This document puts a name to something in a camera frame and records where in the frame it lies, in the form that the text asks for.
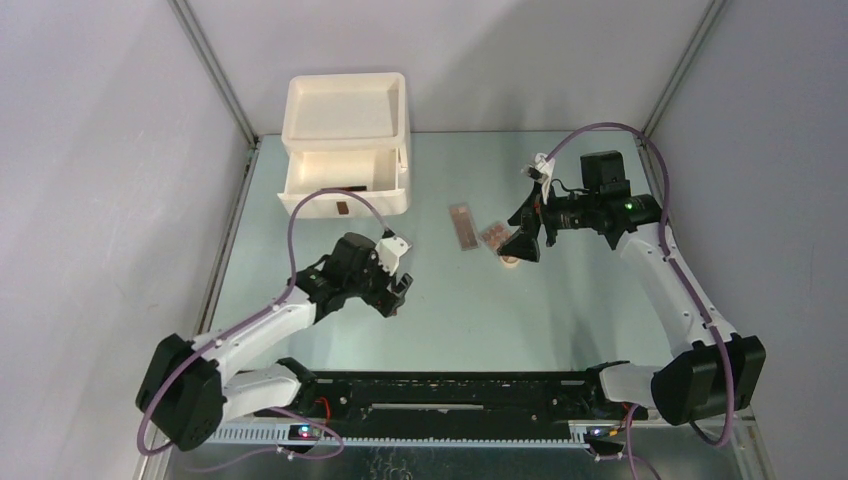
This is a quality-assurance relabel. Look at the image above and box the round cream compact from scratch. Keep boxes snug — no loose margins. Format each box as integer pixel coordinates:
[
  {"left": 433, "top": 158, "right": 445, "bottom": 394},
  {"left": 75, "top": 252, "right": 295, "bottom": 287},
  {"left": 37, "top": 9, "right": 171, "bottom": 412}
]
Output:
[{"left": 499, "top": 256, "right": 521, "bottom": 269}]

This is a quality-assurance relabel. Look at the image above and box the small square blush palette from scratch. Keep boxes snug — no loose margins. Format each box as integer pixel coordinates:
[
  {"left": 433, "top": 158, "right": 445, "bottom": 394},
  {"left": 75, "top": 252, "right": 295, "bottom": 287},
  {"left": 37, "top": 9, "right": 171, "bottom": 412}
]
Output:
[{"left": 479, "top": 221, "right": 513, "bottom": 256}]

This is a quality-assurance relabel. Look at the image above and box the white top drawer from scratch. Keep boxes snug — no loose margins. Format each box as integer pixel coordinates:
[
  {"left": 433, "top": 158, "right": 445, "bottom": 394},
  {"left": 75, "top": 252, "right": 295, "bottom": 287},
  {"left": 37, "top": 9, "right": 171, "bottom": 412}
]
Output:
[{"left": 278, "top": 149, "right": 411, "bottom": 216}]

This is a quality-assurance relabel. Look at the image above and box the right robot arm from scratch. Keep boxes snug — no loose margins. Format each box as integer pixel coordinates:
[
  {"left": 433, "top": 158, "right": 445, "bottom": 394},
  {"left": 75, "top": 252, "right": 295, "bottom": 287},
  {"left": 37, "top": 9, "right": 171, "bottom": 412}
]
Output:
[{"left": 497, "top": 151, "right": 766, "bottom": 426}]

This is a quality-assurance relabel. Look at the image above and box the long eyeshadow palette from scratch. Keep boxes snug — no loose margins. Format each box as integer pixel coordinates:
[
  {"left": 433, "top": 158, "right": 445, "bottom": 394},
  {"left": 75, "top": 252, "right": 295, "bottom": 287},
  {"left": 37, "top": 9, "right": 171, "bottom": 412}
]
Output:
[{"left": 449, "top": 203, "right": 479, "bottom": 251}]

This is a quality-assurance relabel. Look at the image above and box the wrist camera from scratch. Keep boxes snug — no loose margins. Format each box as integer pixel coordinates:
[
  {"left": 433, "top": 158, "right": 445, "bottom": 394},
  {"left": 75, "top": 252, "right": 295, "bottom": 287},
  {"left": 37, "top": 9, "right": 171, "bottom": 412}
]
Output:
[
  {"left": 522, "top": 153, "right": 556, "bottom": 205},
  {"left": 375, "top": 235, "right": 411, "bottom": 276}
]

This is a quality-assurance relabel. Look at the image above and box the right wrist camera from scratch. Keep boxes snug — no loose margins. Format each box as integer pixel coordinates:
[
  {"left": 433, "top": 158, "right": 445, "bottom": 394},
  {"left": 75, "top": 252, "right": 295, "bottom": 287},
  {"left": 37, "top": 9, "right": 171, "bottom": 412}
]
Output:
[{"left": 522, "top": 153, "right": 556, "bottom": 205}]

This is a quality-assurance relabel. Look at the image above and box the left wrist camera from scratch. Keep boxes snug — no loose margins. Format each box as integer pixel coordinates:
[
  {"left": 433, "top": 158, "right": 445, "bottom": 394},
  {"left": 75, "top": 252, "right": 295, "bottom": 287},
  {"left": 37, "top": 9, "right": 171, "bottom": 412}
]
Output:
[{"left": 375, "top": 235, "right": 411, "bottom": 276}]

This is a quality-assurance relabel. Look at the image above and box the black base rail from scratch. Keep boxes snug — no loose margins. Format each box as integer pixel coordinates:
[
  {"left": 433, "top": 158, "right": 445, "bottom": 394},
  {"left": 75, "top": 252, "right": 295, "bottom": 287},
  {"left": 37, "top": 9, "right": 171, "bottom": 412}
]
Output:
[{"left": 284, "top": 369, "right": 627, "bottom": 443}]

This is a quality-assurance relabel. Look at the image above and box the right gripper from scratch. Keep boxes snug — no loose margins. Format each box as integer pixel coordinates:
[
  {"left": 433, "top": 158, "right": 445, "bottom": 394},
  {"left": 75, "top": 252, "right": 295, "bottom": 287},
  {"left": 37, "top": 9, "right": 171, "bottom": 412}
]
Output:
[{"left": 498, "top": 179, "right": 599, "bottom": 262}]

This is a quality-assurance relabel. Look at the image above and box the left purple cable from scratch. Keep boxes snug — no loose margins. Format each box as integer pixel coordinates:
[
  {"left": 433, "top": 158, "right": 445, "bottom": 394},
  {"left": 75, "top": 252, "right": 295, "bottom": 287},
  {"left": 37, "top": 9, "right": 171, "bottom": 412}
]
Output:
[{"left": 135, "top": 188, "right": 399, "bottom": 475}]

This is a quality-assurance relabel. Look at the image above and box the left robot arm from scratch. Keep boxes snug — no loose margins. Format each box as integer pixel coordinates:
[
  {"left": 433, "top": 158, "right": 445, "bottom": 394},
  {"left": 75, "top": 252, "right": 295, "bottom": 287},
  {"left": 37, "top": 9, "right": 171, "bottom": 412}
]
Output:
[{"left": 135, "top": 230, "right": 413, "bottom": 451}]

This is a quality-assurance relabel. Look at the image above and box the aluminium frame rail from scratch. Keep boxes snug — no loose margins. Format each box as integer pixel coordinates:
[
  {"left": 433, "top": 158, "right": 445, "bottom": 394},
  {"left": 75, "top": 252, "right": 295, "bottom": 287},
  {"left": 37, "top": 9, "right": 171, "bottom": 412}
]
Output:
[{"left": 167, "top": 0, "right": 259, "bottom": 149}]

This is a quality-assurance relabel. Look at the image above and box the white drawer organizer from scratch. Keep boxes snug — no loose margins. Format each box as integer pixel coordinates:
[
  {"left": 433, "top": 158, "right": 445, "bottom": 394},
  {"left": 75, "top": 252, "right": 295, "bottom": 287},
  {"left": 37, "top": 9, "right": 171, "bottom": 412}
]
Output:
[{"left": 281, "top": 72, "right": 411, "bottom": 218}]

